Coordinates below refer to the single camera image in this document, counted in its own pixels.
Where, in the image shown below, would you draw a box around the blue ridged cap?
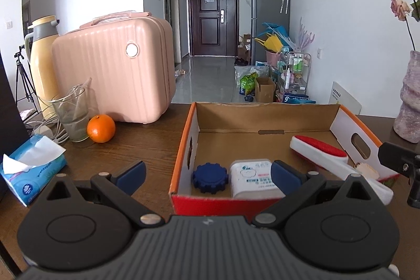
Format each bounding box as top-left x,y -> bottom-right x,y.
192,162 -> 228,194

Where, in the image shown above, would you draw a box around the grey refrigerator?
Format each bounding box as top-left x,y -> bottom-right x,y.
251,0 -> 291,66

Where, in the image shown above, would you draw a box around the white flat board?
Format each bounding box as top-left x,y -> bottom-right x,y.
329,81 -> 362,116

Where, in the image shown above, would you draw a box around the orange fruit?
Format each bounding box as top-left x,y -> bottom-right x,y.
87,114 -> 116,143

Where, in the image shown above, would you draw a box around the yellow thermos jug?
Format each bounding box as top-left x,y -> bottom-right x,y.
24,16 -> 61,119

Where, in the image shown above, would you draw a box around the dark brown door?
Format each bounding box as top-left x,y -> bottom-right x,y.
188,0 -> 239,57

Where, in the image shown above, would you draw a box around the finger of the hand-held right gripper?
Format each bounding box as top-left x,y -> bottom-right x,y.
377,141 -> 420,177

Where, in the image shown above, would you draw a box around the blue glove box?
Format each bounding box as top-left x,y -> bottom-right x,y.
282,92 -> 316,104

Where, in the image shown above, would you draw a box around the blue yellow plastic toys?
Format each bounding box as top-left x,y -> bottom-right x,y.
255,22 -> 291,52

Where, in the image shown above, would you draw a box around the black paper bag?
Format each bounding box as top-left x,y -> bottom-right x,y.
0,50 -> 31,157

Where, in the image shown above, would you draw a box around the pink plastic bucket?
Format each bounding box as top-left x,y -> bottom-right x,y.
266,50 -> 283,68

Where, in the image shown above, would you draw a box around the red white lint brush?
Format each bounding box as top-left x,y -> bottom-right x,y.
289,135 -> 394,204

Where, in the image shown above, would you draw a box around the pink textured vase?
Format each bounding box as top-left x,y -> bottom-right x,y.
393,50 -> 420,143

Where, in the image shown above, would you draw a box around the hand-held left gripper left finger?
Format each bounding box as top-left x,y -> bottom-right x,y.
44,161 -> 165,230

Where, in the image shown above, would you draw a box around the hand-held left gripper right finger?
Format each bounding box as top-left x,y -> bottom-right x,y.
253,160 -> 375,229

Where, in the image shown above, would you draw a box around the green plastic bag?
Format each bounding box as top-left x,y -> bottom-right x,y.
239,73 -> 258,96

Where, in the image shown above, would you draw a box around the wire storage rack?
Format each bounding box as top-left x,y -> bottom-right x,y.
277,52 -> 312,100

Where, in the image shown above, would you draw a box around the small brown cardboard box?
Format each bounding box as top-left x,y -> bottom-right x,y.
255,77 -> 277,103

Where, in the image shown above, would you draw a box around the blue tissue pack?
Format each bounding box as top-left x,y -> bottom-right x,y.
0,134 -> 67,207

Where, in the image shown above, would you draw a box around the clear glass cup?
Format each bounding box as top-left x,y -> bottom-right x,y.
51,78 -> 94,143

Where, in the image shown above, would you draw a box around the white power strip with cables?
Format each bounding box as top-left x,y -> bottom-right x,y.
24,118 -> 71,144

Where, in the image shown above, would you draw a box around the black camera tripod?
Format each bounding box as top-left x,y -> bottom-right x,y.
14,45 -> 39,112

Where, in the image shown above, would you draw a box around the white pill box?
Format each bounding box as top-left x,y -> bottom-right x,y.
229,159 -> 286,199

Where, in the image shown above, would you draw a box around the red cardboard box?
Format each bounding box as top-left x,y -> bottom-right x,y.
169,102 -> 401,216

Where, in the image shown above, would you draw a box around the pink hard-shell suitcase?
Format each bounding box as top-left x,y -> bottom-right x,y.
52,10 -> 177,125

